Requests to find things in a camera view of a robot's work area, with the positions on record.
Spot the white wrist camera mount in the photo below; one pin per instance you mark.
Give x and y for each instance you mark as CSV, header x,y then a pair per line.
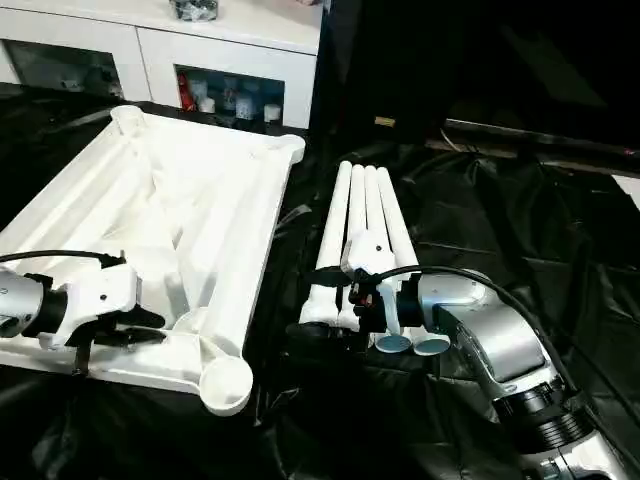
x,y
100,290
370,255

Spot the black plastic sheet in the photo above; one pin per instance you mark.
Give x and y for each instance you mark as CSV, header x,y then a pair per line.
x,y
500,225

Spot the small white jar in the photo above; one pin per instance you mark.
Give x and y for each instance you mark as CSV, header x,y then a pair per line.
x,y
207,105
271,112

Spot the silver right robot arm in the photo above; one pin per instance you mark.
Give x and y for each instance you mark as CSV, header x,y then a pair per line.
x,y
500,340

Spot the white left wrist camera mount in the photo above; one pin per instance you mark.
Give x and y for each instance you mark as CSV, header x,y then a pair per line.
x,y
100,290

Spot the white plastic table top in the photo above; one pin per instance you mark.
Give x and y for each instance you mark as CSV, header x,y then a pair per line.
x,y
200,200

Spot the red bottle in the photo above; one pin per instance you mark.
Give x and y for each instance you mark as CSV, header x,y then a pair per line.
x,y
185,90

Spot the long black pole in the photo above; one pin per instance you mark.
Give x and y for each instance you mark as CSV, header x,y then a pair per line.
x,y
525,135

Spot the black backdrop curtain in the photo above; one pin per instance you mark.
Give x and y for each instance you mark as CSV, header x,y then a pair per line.
x,y
475,55

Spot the tan tape piece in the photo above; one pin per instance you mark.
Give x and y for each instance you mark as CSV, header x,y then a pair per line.
x,y
385,121

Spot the white plastic table leg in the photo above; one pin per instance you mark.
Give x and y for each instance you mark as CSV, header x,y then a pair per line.
x,y
374,210
356,210
332,225
397,225

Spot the white flat board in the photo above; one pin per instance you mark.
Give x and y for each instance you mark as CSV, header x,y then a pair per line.
x,y
627,187

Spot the white cabinet with glass doors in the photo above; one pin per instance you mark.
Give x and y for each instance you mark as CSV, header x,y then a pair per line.
x,y
150,45

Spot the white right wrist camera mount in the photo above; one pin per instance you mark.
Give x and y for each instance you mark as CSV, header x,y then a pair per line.
x,y
370,255

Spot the clear bag of dark items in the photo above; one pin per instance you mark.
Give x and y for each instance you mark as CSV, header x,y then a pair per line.
x,y
194,9

